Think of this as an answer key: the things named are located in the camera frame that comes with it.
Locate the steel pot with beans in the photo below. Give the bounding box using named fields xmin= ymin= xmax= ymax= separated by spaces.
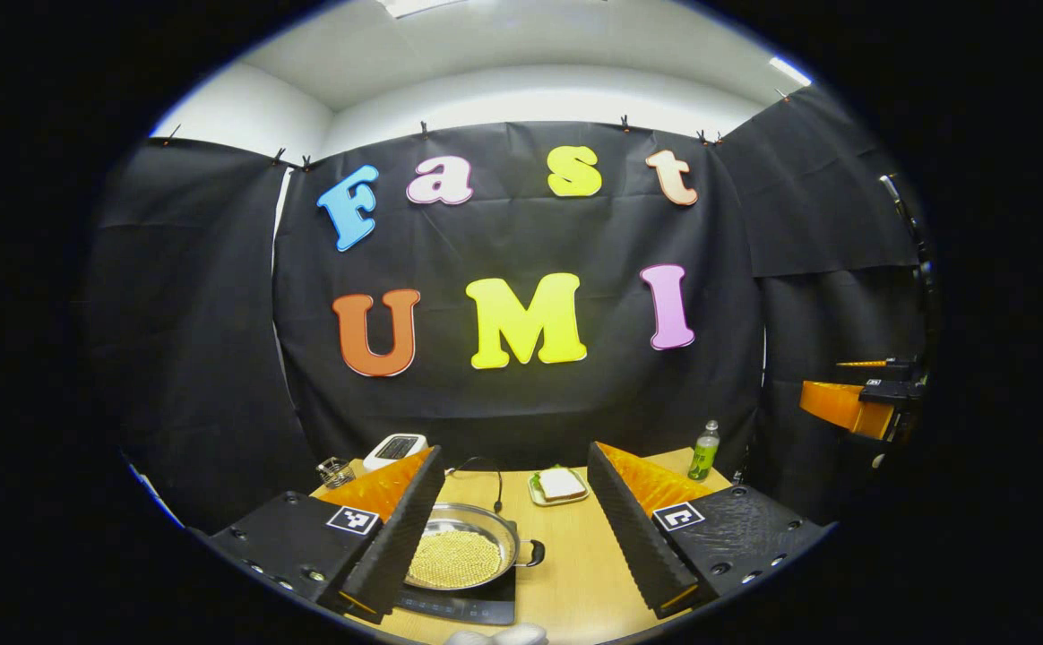
xmin=403 ymin=502 xmax=547 ymax=592

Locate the white bread sandwich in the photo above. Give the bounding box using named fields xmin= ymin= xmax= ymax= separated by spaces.
xmin=537 ymin=467 xmax=587 ymax=501

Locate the ceiling light panel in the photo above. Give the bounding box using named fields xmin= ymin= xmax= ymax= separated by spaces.
xmin=376 ymin=0 xmax=469 ymax=19
xmin=768 ymin=56 xmax=815 ymax=88

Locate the green drink bottle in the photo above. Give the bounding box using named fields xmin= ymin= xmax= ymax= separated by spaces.
xmin=688 ymin=420 xmax=721 ymax=482

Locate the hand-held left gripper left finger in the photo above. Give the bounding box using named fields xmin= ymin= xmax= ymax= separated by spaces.
xmin=203 ymin=445 xmax=447 ymax=625

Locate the black induction cooktop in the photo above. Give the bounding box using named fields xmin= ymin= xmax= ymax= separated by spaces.
xmin=393 ymin=520 xmax=520 ymax=626

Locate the pale green small plate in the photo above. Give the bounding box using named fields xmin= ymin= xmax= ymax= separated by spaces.
xmin=527 ymin=468 xmax=590 ymax=508

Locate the row of black cloth clips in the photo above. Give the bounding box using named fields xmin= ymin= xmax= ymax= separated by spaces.
xmin=161 ymin=87 xmax=791 ymax=171

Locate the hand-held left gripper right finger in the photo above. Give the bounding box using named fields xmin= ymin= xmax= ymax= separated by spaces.
xmin=586 ymin=440 xmax=832 ymax=621

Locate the black stand pole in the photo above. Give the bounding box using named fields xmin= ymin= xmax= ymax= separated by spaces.
xmin=877 ymin=173 xmax=939 ymax=368

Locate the black backdrop cloth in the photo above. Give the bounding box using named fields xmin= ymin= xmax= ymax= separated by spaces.
xmin=82 ymin=85 xmax=935 ymax=538

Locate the black power cable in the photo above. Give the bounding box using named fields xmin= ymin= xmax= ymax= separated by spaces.
xmin=445 ymin=456 xmax=506 ymax=516

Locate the white box appliance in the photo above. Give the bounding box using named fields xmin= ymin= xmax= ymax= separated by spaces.
xmin=362 ymin=433 xmax=430 ymax=474

